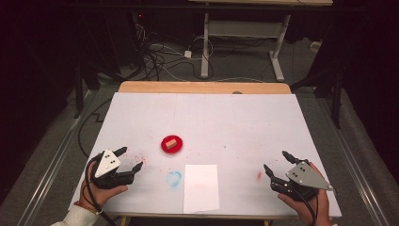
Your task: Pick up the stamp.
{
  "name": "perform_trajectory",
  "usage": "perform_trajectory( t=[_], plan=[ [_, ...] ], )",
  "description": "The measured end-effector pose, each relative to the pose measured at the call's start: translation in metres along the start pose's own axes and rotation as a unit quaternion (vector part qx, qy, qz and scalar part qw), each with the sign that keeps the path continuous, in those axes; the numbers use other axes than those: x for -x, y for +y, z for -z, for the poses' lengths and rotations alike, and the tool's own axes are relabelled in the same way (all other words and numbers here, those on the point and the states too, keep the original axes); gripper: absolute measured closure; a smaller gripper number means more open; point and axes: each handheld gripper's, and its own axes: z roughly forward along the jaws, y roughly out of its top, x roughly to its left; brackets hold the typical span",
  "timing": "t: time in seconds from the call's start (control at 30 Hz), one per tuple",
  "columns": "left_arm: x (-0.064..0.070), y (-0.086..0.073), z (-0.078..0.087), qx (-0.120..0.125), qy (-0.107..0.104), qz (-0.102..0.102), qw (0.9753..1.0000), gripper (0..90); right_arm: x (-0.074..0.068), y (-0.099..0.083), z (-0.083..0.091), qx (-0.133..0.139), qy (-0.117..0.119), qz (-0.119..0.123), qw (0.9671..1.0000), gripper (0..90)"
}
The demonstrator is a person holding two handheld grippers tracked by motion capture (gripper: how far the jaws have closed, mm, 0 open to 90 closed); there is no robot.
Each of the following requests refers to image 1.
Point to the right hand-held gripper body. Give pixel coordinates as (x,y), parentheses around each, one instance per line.
(306,177)

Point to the person's left hand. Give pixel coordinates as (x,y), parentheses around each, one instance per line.
(103,195)

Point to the white power adapter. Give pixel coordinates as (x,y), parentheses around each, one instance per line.
(188,54)

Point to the small white floor box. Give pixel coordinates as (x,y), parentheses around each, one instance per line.
(316,46)

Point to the wooden table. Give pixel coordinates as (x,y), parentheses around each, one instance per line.
(204,87)

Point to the white table cover board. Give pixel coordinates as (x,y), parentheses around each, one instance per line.
(219,119)

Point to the white paper sheet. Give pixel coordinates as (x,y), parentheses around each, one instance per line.
(200,188)

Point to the white metal frame desk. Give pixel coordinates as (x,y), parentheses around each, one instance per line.
(205,47)

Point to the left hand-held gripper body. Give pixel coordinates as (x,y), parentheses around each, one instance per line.
(107,164)

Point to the person's right hand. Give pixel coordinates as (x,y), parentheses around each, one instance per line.
(318,212)

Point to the metal floor rail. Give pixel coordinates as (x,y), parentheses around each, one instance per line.
(47,175)
(360,185)

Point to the round red ink pad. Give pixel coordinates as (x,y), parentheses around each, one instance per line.
(165,147)

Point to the small wooden stamp block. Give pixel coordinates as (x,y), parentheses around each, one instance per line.
(171,144)

